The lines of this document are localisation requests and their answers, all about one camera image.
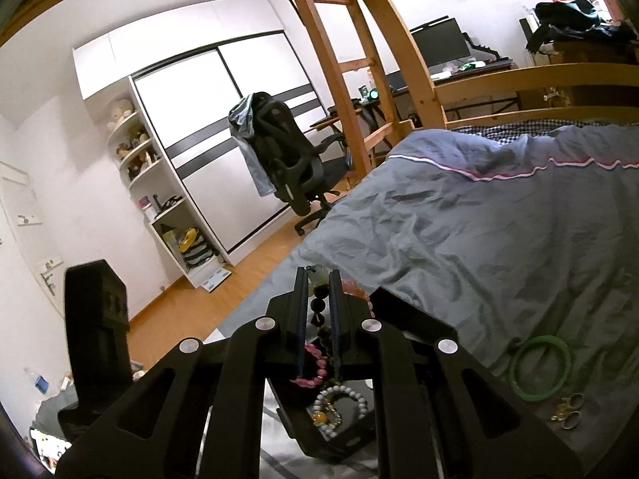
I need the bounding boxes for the gold ring earrings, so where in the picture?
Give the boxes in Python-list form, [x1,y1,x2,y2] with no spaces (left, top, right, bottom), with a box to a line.
[552,393,586,431]

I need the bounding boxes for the black clothes pile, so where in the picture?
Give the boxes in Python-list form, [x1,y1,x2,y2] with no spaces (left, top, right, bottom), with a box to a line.
[524,0,639,53]

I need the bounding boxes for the pink bead bracelet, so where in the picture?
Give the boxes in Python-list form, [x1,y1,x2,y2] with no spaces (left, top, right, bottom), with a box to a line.
[290,339,333,388]

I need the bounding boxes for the plastic water bottle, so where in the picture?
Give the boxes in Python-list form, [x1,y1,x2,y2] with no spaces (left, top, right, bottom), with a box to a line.
[22,366,51,395]

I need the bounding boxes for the white corner shelf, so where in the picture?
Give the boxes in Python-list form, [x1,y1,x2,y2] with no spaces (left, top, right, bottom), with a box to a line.
[105,80,233,290]

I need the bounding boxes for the grey duvet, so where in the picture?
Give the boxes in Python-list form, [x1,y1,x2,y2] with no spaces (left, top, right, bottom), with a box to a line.
[220,127,639,479]

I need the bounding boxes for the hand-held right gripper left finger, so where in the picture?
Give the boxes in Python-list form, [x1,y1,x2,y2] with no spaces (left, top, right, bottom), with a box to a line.
[55,267,308,479]

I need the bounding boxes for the dark computer desk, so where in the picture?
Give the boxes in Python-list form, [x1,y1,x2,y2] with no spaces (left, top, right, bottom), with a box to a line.
[310,57,515,150]

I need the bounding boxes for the orange bead bracelet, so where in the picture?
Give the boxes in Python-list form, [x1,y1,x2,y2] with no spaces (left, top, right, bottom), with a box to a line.
[341,279,375,311]

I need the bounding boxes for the black jewelry tray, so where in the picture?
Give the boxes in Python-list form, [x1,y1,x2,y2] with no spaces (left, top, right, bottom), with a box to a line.
[267,287,457,462]

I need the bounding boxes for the wooden bed frame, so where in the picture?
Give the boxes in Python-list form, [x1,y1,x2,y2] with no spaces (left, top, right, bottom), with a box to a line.
[0,0,639,180]

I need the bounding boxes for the wooden ladder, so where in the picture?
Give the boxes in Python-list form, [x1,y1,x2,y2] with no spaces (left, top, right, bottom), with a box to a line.
[282,0,415,193]

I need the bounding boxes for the white bead bracelet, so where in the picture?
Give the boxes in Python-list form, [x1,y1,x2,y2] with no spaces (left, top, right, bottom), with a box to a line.
[312,384,371,430]

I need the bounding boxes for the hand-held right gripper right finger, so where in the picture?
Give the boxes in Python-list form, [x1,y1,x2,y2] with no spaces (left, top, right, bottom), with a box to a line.
[328,269,585,479]

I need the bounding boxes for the checkered bed sheet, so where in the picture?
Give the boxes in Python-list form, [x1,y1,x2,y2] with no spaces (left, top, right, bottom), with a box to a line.
[449,119,639,143]

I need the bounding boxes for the white bathroom scale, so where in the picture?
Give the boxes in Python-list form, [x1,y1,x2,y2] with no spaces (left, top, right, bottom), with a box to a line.
[200,267,233,291]

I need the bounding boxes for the white sliding wardrobe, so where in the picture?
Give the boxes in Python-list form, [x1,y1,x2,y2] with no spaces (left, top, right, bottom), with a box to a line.
[72,0,335,267]

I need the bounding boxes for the black office chair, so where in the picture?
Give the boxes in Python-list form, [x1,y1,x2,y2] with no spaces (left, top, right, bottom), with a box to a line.
[230,92,355,238]

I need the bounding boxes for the dark bead bracelet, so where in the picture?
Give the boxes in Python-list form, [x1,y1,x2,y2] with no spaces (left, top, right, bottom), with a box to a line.
[306,264,333,355]

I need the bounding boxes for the green jade bangle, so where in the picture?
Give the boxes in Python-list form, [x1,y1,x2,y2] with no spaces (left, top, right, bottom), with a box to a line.
[510,335,571,403]

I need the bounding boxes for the brown wooden dresser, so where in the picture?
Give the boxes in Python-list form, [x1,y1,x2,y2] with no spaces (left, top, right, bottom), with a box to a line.
[549,40,639,111]

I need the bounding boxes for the black computer monitor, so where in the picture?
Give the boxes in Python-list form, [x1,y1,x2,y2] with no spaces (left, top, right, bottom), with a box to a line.
[409,17,472,71]

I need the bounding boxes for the beige plush toy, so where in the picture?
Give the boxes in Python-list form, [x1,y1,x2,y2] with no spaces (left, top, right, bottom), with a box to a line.
[107,100,135,131]

